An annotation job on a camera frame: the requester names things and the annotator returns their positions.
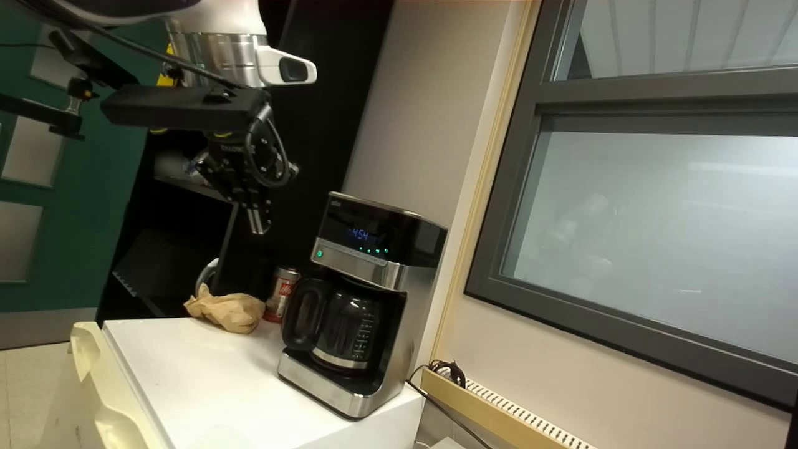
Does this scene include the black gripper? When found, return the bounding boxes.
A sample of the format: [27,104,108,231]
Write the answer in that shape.
[197,115,300,238]

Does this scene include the brown coffee can black lid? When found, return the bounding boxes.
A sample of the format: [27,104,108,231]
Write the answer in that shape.
[264,267,303,324]

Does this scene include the black silver drip coffee maker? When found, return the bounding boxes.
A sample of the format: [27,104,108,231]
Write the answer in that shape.
[274,188,449,422]

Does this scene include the glass coffee carafe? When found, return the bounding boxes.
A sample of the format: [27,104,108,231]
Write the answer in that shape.
[280,272,395,375]

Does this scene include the clear plastic bags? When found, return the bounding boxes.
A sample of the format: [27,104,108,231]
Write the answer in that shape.
[152,150,221,198]

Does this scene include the black shelving unit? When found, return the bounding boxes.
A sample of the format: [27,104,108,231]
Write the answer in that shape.
[96,0,398,326]

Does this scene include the yellow box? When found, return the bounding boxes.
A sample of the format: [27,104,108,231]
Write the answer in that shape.
[156,59,188,91]

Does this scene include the white mini fridge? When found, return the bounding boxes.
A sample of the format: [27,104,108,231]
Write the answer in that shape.
[68,313,429,449]

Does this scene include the cream fridge door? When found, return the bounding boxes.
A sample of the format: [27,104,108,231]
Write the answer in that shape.
[68,321,173,449]

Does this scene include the beige baseboard heater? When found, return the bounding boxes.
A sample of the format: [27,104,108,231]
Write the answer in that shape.
[419,364,596,449]

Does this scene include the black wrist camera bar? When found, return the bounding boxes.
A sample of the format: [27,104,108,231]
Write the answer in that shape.
[97,85,274,132]

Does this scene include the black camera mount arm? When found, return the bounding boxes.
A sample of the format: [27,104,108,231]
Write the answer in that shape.
[0,72,103,141]

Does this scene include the grey window frame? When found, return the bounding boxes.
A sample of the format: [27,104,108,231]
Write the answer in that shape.
[462,0,798,412]

